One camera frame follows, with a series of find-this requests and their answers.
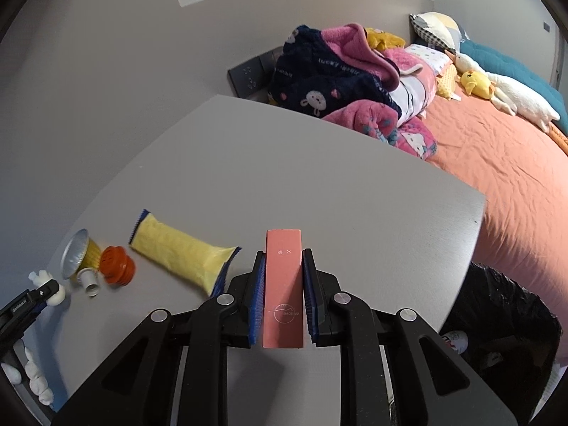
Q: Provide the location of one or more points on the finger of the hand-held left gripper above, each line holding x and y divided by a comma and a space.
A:
15, 330
31, 304

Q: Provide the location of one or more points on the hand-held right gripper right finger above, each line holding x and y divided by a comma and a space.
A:
310, 297

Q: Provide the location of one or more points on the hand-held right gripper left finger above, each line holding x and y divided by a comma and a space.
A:
257, 297

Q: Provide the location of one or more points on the pink rectangular box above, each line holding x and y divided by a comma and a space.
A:
284, 284

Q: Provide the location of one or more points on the trash bin with black bag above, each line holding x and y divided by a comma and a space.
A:
501, 315

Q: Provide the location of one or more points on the small white bottle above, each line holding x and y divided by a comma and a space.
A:
91, 282

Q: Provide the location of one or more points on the round foil bowl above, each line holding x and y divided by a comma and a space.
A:
75, 253

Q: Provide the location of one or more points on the orange ribbed cap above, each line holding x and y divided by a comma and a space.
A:
116, 266

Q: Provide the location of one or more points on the yellow snack packet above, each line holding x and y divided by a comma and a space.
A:
177, 248

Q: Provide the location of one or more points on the pink cartoon print blanket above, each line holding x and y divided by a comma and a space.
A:
381, 128

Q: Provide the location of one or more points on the navy cartoon blanket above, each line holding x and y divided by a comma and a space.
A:
319, 80

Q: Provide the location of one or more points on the bed with orange sheet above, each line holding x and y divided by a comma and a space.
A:
501, 177

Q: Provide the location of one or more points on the white pink striped blanket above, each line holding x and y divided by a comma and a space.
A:
417, 93

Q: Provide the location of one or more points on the yellow dotted cushion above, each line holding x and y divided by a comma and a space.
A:
446, 82

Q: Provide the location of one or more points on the pink fleece blanket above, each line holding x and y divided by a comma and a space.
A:
355, 46

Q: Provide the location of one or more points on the white dotted pillow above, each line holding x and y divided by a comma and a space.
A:
426, 57

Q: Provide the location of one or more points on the yellow plush toy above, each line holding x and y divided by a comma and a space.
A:
386, 39

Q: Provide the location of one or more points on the yellow duck plush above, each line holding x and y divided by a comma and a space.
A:
477, 84

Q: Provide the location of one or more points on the white goose plush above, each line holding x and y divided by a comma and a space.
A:
519, 95

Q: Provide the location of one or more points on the checkered pillow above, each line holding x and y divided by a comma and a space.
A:
437, 26

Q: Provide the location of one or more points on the teal pillow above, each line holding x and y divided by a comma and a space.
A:
510, 64

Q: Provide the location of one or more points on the grey door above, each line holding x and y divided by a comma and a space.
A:
560, 57

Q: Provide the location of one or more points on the dark wall socket panel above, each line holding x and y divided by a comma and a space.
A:
253, 73

